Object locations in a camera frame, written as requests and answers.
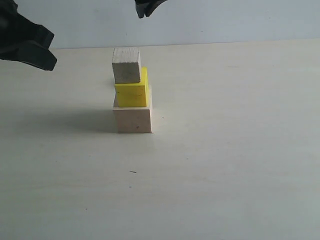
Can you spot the medium wooden cube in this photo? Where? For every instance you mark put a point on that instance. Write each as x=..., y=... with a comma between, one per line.
x=126, y=65

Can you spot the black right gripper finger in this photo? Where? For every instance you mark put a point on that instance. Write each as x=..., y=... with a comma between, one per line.
x=141, y=8
x=152, y=5

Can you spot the large pale wooden cube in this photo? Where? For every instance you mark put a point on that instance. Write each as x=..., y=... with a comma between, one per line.
x=134, y=120

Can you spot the yellow cube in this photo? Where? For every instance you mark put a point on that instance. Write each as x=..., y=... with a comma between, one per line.
x=134, y=94

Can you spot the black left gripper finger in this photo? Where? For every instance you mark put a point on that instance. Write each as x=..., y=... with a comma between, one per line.
x=22, y=29
x=31, y=52

